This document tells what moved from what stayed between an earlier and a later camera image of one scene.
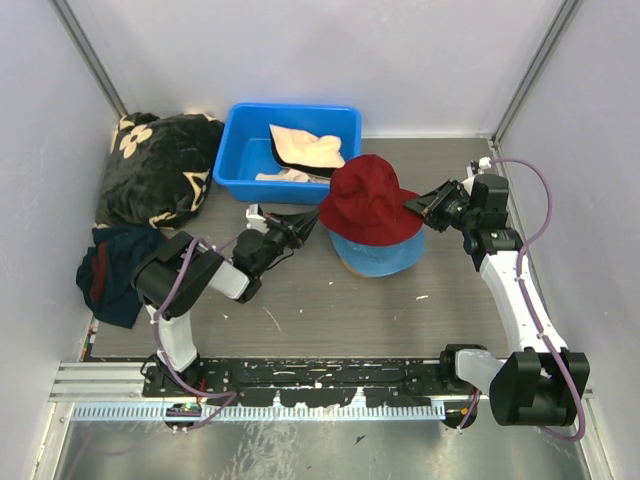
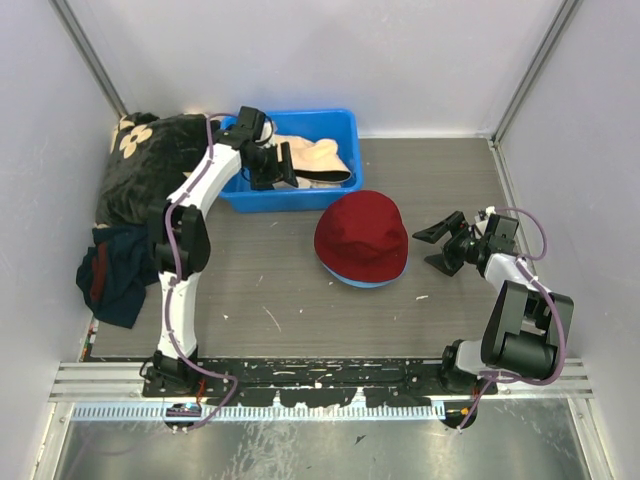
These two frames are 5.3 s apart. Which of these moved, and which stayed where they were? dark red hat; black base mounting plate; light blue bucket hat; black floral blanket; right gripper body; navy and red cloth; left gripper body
Moved: right gripper body; light blue bucket hat; left gripper body; dark red hat
Stayed: navy and red cloth; black base mounting plate; black floral blanket
